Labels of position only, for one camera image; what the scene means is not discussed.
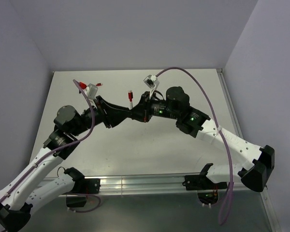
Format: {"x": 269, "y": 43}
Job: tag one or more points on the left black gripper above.
{"x": 114, "y": 113}

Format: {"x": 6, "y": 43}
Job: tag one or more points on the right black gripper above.
{"x": 137, "y": 111}

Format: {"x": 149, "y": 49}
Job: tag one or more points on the red pen cap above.
{"x": 130, "y": 95}

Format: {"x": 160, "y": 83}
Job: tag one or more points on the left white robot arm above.
{"x": 14, "y": 215}

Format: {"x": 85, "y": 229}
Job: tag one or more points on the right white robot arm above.
{"x": 252, "y": 164}

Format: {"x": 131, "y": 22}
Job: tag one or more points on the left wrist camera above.
{"x": 90, "y": 90}

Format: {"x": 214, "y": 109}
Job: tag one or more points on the aluminium front rail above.
{"x": 123, "y": 185}

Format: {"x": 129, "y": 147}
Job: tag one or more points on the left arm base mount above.
{"x": 84, "y": 191}

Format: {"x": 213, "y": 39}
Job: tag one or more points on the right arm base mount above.
{"x": 202, "y": 183}

